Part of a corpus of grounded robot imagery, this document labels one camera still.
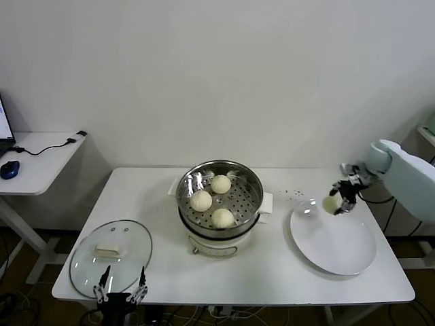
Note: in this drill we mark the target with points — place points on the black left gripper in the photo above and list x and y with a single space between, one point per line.
117 309

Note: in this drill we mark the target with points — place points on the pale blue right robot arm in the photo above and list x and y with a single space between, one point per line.
408 176

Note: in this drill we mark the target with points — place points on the large white plate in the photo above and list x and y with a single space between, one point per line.
333 244

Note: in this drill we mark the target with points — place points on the white steamed baozi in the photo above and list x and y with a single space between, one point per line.
329 204
223 218
221 184
201 200

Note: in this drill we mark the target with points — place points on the white electric cooker base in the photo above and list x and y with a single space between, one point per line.
214 248

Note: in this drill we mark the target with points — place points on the round glass pot lid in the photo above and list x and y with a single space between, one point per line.
129 237

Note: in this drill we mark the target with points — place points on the blue computer mouse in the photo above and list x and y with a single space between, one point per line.
10 169

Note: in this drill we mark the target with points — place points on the stainless steel steamer basket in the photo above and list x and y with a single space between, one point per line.
244 190

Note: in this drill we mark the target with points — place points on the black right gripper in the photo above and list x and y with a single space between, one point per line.
350 191

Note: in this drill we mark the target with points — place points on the white power strip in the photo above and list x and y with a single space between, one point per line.
222 310

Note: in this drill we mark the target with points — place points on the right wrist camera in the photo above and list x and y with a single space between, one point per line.
351 171

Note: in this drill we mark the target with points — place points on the white laptop desk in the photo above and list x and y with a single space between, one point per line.
40 169

